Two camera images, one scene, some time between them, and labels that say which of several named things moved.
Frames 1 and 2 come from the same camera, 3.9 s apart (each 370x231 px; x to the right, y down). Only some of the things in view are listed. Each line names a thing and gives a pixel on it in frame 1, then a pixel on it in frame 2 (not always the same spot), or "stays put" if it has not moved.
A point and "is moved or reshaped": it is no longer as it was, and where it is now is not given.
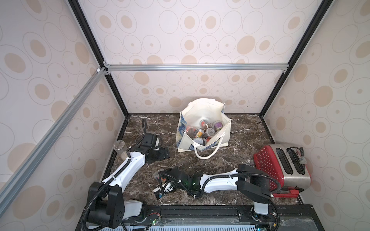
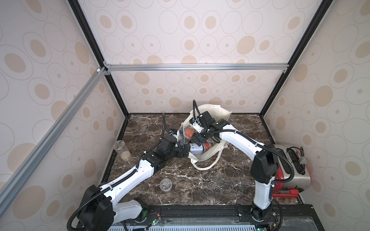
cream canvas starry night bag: (202, 124) is moved or reshaped
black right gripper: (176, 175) → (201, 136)
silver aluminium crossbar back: (194, 67) stays put
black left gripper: (163, 154) → (182, 153)
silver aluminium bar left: (48, 136) stays put
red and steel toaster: (287, 163) stays put
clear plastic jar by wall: (121, 149) stays put
